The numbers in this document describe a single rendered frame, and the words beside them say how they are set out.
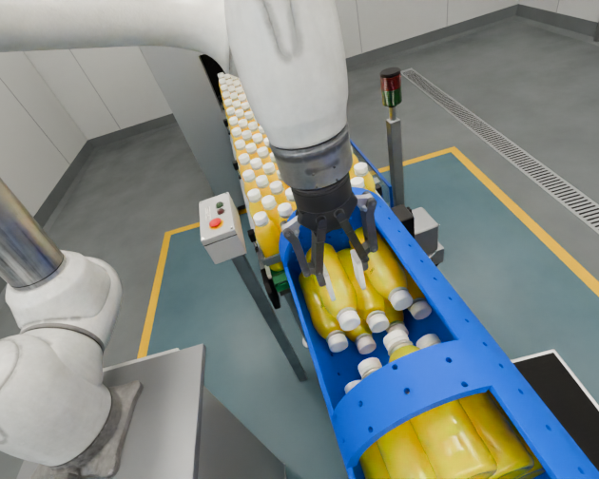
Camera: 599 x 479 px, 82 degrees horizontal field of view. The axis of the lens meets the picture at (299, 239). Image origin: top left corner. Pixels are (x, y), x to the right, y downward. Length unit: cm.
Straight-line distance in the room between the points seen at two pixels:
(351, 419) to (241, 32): 46
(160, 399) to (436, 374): 58
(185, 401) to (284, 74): 67
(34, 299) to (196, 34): 55
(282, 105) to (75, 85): 523
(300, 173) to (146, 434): 63
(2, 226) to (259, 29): 56
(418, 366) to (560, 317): 166
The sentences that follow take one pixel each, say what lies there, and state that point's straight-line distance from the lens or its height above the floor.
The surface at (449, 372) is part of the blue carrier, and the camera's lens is 48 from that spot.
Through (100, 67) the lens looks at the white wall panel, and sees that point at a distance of 535.
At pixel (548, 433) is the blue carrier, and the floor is 120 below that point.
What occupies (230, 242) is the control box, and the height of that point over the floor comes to 106.
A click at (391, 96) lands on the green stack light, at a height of 119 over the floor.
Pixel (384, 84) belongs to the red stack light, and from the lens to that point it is 120.
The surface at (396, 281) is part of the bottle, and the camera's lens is 68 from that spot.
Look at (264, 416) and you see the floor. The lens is 187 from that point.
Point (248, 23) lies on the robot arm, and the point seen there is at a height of 162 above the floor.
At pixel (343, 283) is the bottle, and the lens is 69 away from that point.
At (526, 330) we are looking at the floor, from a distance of 202.
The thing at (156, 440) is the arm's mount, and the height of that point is 102.
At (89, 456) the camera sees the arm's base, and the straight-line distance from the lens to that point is 85.
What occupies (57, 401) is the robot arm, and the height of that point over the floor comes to 120.
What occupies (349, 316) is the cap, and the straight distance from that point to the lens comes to 66.
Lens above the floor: 167
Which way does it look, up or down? 42 degrees down
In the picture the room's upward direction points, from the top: 19 degrees counter-clockwise
